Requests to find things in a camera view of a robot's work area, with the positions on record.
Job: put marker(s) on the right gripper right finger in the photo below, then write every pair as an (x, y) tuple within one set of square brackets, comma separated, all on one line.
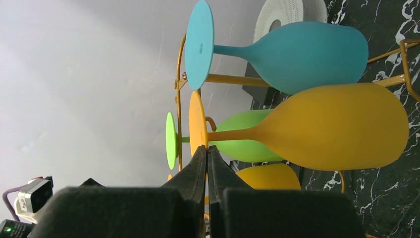
[(238, 211)]

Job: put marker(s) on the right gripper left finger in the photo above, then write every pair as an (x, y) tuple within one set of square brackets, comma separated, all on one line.
[(173, 210)]

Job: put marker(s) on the orange wine glass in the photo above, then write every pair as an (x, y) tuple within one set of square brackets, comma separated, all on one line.
[(190, 180), (328, 128)]

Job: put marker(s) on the blue wine glass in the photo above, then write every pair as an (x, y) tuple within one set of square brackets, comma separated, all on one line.
[(291, 58)]

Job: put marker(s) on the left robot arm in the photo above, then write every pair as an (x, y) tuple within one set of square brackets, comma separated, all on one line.
[(19, 226)]

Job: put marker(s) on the black flat box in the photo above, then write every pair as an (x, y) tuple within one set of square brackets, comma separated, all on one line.
[(263, 97)]

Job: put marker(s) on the white filament spool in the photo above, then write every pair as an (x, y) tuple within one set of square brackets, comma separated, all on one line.
[(276, 13)]

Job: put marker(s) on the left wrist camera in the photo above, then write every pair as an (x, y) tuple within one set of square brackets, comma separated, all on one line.
[(33, 196)]

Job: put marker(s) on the gold wire wine glass rack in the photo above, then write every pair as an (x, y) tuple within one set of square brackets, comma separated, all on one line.
[(242, 150)]

